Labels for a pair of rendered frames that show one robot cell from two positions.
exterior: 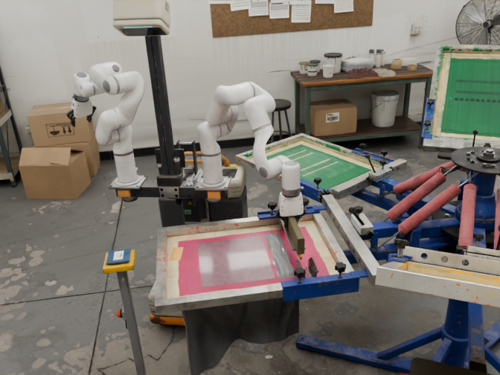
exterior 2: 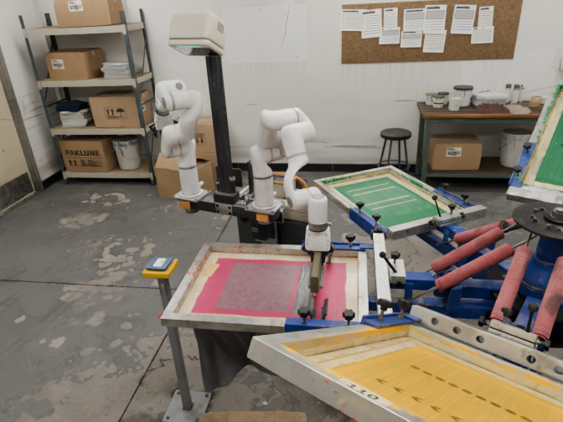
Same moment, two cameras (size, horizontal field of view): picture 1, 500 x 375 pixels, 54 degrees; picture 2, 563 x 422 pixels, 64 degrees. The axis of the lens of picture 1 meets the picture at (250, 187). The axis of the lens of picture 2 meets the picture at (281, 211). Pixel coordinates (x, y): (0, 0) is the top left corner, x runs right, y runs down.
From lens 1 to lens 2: 0.56 m
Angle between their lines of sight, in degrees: 15
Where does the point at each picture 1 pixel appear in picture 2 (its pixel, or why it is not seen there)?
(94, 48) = (232, 69)
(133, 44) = (266, 66)
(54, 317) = (142, 305)
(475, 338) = not seen: outside the picture
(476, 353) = not seen: outside the picture
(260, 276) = (274, 307)
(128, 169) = (189, 182)
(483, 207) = (544, 275)
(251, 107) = (286, 134)
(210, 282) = (224, 304)
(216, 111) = (262, 135)
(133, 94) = (190, 112)
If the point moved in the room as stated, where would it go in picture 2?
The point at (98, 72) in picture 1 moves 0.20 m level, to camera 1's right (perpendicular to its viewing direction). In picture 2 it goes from (159, 89) to (199, 89)
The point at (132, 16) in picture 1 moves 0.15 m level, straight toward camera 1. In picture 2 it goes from (183, 36) to (173, 39)
